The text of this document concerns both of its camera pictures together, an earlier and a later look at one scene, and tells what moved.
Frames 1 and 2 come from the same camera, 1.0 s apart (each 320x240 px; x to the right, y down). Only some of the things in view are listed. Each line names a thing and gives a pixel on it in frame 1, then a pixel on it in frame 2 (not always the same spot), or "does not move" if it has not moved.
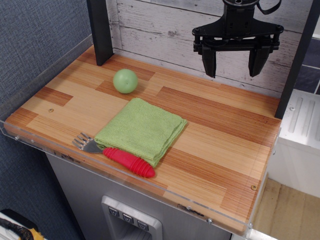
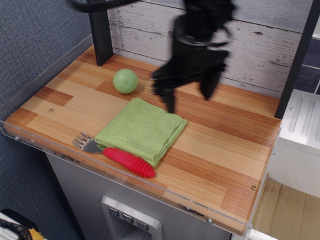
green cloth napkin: (142, 130) does not move
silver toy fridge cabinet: (101, 208) does not move
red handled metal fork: (127, 160) does not move
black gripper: (237, 30) -> (188, 63)
